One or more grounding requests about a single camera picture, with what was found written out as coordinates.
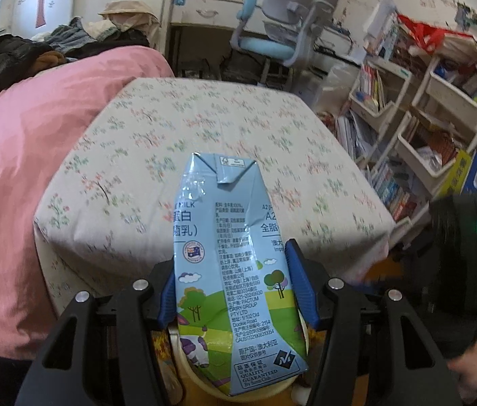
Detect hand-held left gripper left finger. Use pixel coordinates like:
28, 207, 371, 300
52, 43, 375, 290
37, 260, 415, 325
14, 258, 178, 406

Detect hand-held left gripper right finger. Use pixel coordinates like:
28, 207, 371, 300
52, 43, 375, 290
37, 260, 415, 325
285, 239, 461, 406

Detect yellow trash bin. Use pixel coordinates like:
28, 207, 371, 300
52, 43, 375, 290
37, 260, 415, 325
168, 316, 312, 399

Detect blue milk carton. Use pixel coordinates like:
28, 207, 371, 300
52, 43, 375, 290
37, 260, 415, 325
172, 151, 310, 401

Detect yellow patterned slipper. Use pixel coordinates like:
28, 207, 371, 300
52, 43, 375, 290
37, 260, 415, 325
151, 332, 181, 406

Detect yellow printed sign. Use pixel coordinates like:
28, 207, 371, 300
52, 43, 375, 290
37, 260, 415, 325
437, 150, 473, 198

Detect white storage rack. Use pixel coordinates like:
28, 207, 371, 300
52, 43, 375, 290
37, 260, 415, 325
335, 50, 477, 221

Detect floral tablecloth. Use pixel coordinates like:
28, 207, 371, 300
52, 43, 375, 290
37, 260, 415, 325
32, 77, 396, 319

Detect pink blanket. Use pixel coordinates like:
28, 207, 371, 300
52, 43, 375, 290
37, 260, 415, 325
0, 44, 176, 350

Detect clear plastic bag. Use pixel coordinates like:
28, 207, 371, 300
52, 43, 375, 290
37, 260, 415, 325
298, 61, 364, 111

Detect red bag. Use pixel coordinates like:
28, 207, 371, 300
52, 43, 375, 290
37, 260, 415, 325
396, 14, 449, 54

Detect stack of books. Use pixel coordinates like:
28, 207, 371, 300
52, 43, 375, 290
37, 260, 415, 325
365, 0, 405, 58

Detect grey and blue desk chair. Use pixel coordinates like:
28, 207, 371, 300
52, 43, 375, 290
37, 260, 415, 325
229, 0, 351, 79

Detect blue denim clothes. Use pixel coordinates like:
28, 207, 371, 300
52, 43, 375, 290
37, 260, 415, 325
50, 23, 100, 54

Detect white desk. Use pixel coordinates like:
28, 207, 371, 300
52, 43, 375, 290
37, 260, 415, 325
168, 0, 363, 65

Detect beige hat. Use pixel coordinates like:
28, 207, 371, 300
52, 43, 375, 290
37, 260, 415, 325
97, 1, 161, 31

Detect black jacket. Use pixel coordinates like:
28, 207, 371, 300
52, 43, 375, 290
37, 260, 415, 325
0, 34, 67, 103

